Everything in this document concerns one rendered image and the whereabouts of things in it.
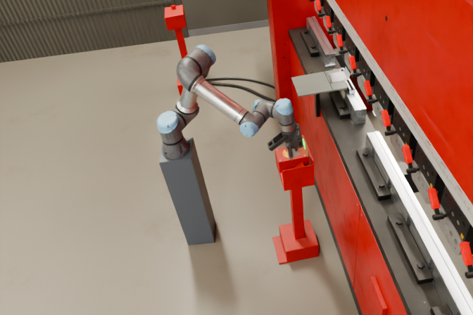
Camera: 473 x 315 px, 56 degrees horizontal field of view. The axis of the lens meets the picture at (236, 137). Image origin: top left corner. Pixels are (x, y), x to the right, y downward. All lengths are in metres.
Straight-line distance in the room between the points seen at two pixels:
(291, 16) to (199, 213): 1.47
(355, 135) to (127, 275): 1.68
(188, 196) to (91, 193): 1.16
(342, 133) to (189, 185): 0.91
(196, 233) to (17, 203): 1.56
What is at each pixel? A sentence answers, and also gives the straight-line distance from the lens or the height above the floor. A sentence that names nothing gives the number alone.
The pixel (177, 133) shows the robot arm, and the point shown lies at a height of 0.92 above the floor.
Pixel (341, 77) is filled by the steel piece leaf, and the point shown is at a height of 1.00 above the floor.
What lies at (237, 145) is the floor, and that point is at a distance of 3.59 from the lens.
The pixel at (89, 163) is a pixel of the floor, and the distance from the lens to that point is 3.87.
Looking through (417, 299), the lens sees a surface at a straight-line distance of 1.78.
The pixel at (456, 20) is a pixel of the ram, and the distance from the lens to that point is 1.27.
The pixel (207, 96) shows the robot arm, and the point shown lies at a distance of 2.00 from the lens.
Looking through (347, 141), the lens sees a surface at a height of 0.87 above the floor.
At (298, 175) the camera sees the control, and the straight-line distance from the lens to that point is 2.26.
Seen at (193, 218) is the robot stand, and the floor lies 0.27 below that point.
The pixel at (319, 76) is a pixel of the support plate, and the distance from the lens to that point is 2.49.
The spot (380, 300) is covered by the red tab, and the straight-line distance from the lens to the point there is 2.05.
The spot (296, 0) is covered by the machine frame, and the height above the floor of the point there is 1.08.
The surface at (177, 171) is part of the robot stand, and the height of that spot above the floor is 0.69.
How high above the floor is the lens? 2.41
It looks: 41 degrees down
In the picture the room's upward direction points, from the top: 10 degrees counter-clockwise
